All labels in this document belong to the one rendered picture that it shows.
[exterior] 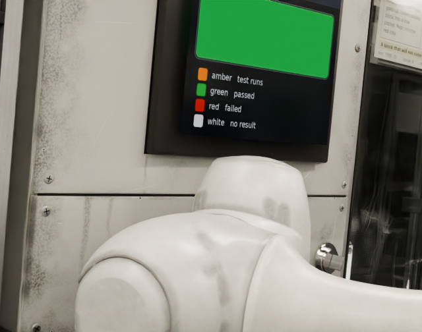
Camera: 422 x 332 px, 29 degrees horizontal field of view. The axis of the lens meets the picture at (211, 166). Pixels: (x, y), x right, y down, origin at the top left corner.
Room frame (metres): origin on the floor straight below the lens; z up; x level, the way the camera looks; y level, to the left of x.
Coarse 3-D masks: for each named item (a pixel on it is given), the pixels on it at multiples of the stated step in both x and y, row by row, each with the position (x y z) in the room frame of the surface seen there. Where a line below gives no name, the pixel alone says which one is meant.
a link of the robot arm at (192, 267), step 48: (144, 240) 0.49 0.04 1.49; (192, 240) 0.50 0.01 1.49; (240, 240) 0.52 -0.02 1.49; (288, 240) 0.54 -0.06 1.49; (96, 288) 0.48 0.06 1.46; (144, 288) 0.47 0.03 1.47; (192, 288) 0.47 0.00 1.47; (240, 288) 0.50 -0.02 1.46; (288, 288) 0.51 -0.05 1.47; (336, 288) 0.51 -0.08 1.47; (384, 288) 0.52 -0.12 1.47
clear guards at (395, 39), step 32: (384, 0) 0.99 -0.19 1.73; (416, 0) 1.04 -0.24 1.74; (384, 32) 1.00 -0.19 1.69; (416, 32) 1.04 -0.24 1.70; (384, 64) 1.00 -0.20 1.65; (416, 64) 1.05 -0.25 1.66; (384, 96) 1.00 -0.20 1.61; (416, 96) 1.05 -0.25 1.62; (384, 128) 1.01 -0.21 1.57; (416, 128) 1.06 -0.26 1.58; (384, 160) 1.01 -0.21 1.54; (416, 160) 1.06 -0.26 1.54; (352, 192) 0.97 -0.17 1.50; (384, 192) 1.02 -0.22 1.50; (416, 192) 1.07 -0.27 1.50; (352, 224) 0.98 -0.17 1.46; (384, 224) 1.02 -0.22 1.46; (416, 224) 1.08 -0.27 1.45; (352, 256) 0.98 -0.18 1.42; (384, 256) 1.03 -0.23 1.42; (416, 256) 1.08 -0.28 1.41; (416, 288) 1.09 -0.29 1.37
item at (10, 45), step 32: (0, 0) 0.65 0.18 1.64; (0, 32) 0.65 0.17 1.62; (0, 64) 0.64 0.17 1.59; (0, 96) 0.64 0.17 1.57; (0, 128) 0.65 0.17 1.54; (0, 160) 0.65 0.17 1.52; (0, 192) 0.65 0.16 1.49; (0, 224) 0.65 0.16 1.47; (0, 256) 0.65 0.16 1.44; (0, 288) 0.65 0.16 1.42
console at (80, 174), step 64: (64, 0) 0.67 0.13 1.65; (128, 0) 0.71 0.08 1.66; (192, 0) 0.75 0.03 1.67; (64, 64) 0.67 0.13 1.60; (128, 64) 0.72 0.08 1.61; (64, 128) 0.68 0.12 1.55; (128, 128) 0.72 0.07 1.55; (64, 192) 0.68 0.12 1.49; (128, 192) 0.73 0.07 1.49; (192, 192) 0.78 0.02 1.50; (320, 192) 0.91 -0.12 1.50; (64, 256) 0.68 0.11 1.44; (320, 256) 0.91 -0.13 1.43; (0, 320) 0.70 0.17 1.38; (64, 320) 0.69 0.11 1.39
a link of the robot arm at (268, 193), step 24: (216, 168) 0.68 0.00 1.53; (240, 168) 0.66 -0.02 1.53; (264, 168) 0.66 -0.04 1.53; (288, 168) 0.67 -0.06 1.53; (216, 192) 0.66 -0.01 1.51; (240, 192) 0.65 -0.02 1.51; (264, 192) 0.65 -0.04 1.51; (288, 192) 0.66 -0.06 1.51; (240, 216) 0.63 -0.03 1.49; (264, 216) 0.65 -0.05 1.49; (288, 216) 0.66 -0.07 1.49
